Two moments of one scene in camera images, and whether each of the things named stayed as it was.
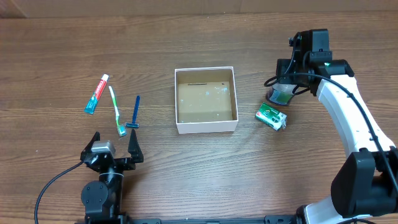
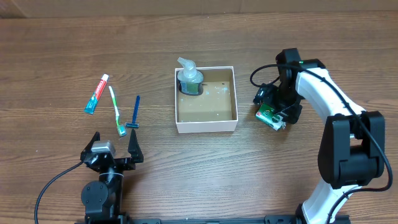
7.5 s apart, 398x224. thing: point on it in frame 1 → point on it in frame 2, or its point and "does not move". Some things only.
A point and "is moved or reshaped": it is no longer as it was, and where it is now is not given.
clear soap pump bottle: [281, 94] is moved or reshaped
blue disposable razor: [134, 125] does not move
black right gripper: [286, 80] → [268, 96]
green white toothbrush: [120, 127] does not move
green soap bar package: [271, 117] does not move
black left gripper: [135, 154] does not move
